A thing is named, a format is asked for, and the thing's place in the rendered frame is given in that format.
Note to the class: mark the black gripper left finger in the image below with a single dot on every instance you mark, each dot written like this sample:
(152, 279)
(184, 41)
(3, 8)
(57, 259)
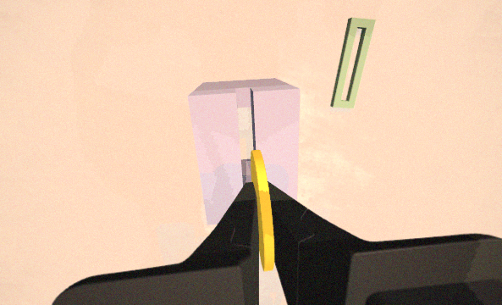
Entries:
(223, 270)

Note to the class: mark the gold coin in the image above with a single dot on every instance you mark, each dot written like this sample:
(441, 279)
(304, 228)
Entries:
(265, 221)

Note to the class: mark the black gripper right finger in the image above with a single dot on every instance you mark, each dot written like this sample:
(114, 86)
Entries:
(319, 263)

